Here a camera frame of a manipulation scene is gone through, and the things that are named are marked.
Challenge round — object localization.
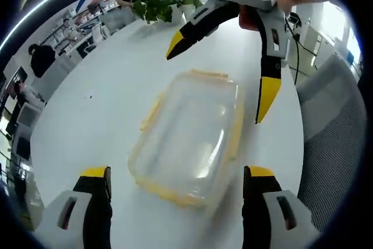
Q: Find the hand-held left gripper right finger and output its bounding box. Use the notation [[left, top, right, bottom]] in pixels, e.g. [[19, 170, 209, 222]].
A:
[[242, 166, 318, 249]]

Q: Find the white office chair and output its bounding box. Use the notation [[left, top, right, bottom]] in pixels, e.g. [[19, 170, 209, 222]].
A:
[[16, 104, 37, 127], [92, 24, 110, 40]]

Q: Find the potted green plant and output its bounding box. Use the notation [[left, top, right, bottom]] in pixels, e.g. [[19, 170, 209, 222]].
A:
[[131, 0, 203, 25]]

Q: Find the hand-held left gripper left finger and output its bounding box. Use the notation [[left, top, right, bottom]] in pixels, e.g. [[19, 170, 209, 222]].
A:
[[37, 166, 113, 249]]

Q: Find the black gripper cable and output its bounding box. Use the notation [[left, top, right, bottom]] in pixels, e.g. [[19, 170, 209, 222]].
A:
[[284, 11, 302, 86]]

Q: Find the clear container with yellow buckles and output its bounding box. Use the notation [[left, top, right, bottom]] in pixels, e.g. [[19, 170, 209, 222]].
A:
[[127, 68, 245, 211]]

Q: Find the grey mesh office chair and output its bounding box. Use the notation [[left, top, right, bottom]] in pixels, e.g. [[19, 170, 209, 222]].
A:
[[295, 54, 368, 232]]

